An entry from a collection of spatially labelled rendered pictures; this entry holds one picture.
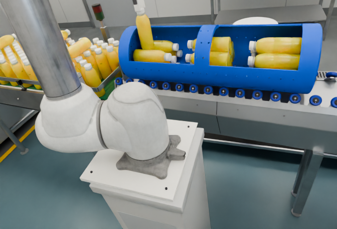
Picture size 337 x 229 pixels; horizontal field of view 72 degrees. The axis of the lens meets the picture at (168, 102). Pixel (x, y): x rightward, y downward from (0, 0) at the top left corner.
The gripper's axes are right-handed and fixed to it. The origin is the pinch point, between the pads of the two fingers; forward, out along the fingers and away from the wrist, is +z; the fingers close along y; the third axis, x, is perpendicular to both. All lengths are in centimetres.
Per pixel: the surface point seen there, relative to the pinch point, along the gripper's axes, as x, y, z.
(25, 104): 99, -24, 59
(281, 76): -65, -13, 27
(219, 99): -40, -11, 43
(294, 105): -71, -10, 43
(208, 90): -34, -10, 39
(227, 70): -44, -13, 25
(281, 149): -74, 34, 121
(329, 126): -86, -12, 50
